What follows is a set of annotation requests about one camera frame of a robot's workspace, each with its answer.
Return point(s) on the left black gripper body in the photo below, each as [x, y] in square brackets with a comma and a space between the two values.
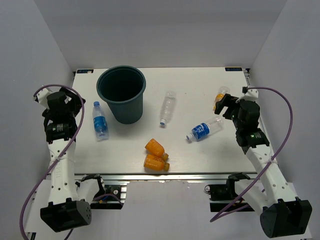
[74, 103]

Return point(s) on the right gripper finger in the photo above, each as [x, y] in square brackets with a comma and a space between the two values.
[219, 105]
[230, 100]

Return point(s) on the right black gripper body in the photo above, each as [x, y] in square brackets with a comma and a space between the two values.
[232, 114]

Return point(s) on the blue label water bottle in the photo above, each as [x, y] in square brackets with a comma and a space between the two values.
[99, 122]

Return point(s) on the clear unlabelled plastic bottle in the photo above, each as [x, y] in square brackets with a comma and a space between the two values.
[167, 108]

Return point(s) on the orange juice bottle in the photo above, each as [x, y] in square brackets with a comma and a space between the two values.
[156, 149]
[155, 163]

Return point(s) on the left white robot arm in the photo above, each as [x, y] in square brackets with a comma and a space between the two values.
[65, 209]

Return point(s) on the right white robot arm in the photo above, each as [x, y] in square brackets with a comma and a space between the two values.
[281, 212]

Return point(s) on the dark green plastic bin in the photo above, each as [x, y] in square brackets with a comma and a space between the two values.
[122, 88]

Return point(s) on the small orange capped bottle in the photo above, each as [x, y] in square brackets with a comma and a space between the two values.
[220, 94]

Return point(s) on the right blue corner sticker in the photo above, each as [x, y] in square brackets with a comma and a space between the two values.
[233, 69]

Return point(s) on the blue corner sticker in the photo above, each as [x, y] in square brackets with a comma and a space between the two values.
[84, 71]
[233, 69]

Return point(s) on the left blue corner sticker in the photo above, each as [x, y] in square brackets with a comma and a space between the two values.
[84, 71]

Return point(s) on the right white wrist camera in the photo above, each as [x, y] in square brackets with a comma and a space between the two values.
[250, 93]

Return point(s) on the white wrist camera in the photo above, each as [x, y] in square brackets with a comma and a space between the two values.
[41, 96]
[250, 93]

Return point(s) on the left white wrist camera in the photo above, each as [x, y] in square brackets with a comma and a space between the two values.
[41, 96]

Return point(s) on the aluminium table front rail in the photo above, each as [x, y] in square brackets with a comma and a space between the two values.
[165, 177]

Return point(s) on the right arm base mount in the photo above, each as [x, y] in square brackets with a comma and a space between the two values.
[221, 188]

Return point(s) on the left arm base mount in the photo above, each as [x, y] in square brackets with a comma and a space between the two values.
[92, 189]

